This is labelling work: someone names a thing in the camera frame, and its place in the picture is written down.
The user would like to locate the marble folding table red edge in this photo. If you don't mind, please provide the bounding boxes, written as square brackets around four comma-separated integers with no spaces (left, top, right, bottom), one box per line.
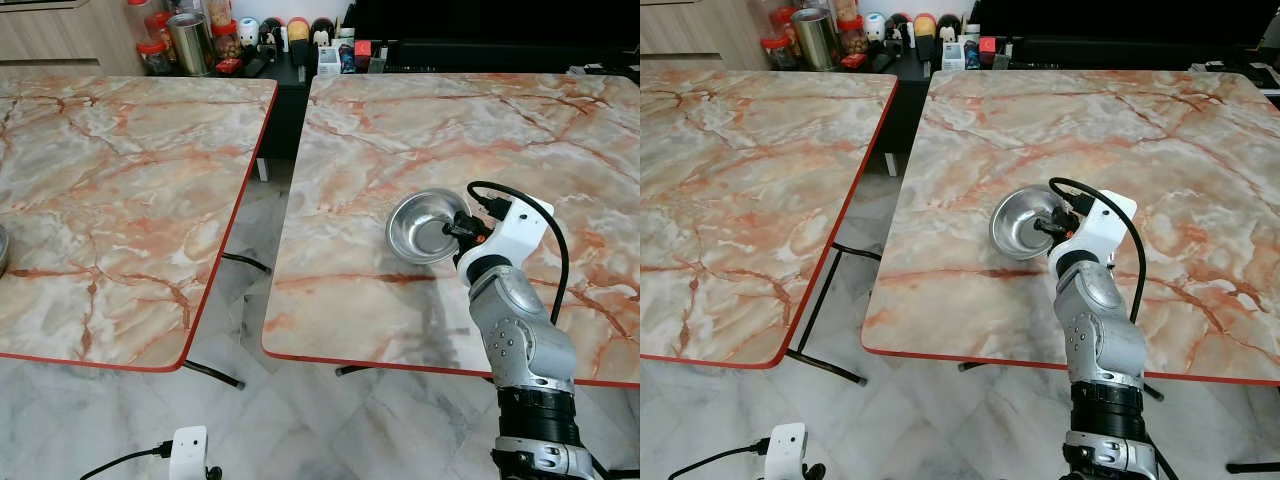
[861,68,1280,402]
[0,75,279,389]
[262,72,641,390]
[640,68,898,387]

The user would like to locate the black television screen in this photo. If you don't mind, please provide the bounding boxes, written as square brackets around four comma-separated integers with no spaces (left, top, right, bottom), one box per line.
[343,0,641,47]
[967,0,1280,44]

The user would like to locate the dark bottle yellow cap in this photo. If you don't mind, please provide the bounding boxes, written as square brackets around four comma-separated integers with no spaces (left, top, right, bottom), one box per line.
[913,14,939,64]
[287,17,312,67]

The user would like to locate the red lid snack jar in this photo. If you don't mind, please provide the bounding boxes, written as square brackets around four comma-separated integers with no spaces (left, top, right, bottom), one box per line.
[210,20,244,64]
[137,40,174,77]
[760,36,797,72]
[838,17,869,57]

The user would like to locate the round metal canister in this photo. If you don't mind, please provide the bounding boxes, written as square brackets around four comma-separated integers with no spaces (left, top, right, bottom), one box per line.
[166,12,212,77]
[790,8,837,72]

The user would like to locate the light wooden cabinet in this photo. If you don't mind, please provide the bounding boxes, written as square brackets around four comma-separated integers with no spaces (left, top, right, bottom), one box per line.
[0,0,148,77]
[640,0,773,72]

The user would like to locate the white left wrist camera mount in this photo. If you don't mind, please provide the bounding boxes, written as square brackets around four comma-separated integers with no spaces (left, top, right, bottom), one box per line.
[168,426,209,480]
[765,423,808,480]

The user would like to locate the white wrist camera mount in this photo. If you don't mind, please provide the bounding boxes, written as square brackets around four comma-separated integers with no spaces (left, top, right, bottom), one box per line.
[1046,190,1139,271]
[765,423,808,480]
[168,426,209,480]
[455,195,556,285]

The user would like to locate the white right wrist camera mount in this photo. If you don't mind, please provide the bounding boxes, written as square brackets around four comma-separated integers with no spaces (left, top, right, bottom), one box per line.
[1046,190,1139,271]
[455,195,556,285]

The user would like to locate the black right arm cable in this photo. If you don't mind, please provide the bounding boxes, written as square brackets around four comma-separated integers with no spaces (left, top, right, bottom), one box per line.
[467,181,571,327]
[1048,177,1149,324]

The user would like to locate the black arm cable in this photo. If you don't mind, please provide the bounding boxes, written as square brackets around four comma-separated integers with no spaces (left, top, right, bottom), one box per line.
[467,181,571,327]
[1048,177,1149,324]
[79,444,173,480]
[667,443,770,480]

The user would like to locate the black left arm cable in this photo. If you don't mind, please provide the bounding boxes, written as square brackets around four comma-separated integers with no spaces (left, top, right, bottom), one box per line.
[79,444,173,480]
[667,443,770,480]

